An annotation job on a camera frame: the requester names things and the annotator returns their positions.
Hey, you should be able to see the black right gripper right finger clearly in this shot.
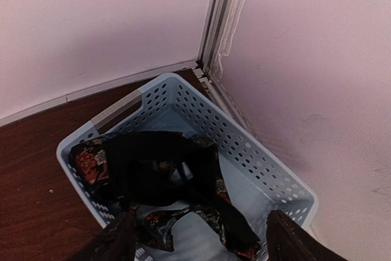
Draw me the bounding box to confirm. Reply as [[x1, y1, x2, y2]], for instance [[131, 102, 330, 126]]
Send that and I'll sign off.
[[266, 210, 346, 261]]

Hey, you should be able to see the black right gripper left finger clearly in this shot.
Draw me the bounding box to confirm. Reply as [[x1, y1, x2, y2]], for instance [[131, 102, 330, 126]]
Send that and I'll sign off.
[[68, 212, 136, 261]]

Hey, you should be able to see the light blue perforated basket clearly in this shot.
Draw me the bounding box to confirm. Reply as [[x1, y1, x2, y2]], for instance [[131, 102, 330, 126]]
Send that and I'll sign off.
[[56, 73, 318, 260]]

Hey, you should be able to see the plain black tie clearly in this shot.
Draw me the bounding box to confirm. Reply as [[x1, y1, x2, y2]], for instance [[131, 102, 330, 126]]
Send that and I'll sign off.
[[103, 131, 260, 258]]

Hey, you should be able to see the right aluminium frame post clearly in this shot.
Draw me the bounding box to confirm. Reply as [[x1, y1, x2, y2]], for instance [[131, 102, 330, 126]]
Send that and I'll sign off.
[[194, 0, 254, 134]]

